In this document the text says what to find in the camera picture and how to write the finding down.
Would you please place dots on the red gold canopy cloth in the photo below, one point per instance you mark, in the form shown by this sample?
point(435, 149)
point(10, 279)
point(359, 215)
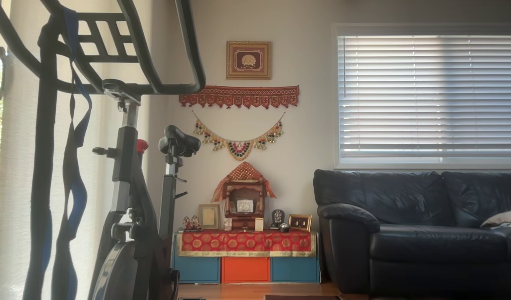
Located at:
point(244, 171)

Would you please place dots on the wooden shrine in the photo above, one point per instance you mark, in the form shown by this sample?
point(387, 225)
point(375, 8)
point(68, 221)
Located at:
point(243, 188)

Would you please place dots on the silver idol plaque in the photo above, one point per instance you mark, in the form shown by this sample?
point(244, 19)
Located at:
point(245, 206)

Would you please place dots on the dark idol statue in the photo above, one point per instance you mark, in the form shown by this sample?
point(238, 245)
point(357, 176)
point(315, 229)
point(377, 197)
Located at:
point(277, 217)

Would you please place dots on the white card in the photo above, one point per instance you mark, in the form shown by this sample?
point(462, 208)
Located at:
point(259, 224)

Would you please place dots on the small deity picture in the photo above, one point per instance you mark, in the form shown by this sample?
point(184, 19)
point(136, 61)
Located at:
point(227, 224)

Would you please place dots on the small black bowl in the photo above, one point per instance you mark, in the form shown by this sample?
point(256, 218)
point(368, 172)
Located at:
point(284, 228)

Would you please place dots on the gold framed picture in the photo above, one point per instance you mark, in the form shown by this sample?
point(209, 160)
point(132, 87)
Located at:
point(248, 60)

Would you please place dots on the red gold table cloth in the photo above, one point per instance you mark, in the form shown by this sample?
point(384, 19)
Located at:
point(247, 241)

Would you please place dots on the red idol figurines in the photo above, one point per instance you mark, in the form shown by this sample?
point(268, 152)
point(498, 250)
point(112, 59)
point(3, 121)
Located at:
point(192, 223)

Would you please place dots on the blue orange cabinet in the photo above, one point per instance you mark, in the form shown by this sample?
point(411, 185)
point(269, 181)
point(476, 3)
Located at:
point(245, 270)

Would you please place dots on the black exercise bike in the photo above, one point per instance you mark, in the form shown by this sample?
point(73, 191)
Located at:
point(124, 158)

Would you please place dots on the black leather sofa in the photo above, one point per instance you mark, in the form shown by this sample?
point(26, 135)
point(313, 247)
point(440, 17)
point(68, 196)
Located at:
point(405, 200)

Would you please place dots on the white window blinds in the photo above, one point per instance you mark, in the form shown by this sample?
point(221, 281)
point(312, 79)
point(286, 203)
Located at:
point(426, 96)

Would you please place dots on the blue black resistance band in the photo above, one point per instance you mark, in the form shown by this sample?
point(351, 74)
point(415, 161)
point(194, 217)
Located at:
point(74, 196)

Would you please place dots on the white curtain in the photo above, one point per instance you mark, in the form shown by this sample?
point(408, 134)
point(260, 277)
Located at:
point(18, 166)

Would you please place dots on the white cushion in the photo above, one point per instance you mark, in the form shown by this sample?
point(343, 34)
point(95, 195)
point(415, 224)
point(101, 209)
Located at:
point(507, 217)

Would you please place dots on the beaded garland wall hanging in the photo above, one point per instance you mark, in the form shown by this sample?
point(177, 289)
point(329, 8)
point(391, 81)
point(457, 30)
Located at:
point(238, 150)

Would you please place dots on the red embroidered wall hanging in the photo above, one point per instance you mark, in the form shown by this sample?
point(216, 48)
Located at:
point(238, 93)

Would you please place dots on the pale photo frame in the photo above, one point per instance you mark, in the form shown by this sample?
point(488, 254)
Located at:
point(208, 216)

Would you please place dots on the small gold photo frame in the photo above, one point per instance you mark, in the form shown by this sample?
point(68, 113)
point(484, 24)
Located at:
point(300, 223)

